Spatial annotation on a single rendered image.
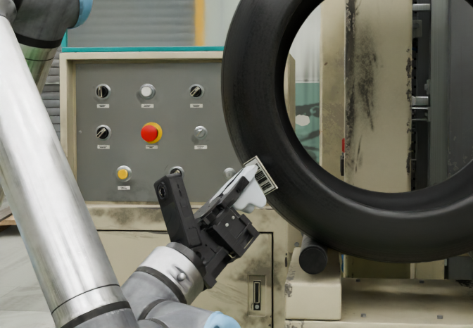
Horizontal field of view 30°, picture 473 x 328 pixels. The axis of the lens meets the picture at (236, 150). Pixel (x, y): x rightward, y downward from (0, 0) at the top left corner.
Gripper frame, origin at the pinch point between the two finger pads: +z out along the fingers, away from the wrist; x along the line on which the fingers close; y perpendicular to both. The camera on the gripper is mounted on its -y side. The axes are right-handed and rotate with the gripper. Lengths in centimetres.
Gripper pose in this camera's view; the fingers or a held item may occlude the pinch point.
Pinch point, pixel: (248, 168)
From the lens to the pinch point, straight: 136.5
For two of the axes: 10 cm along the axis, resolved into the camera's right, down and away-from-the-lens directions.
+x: 5.0, -3.0, -8.1
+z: 5.5, -6.1, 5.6
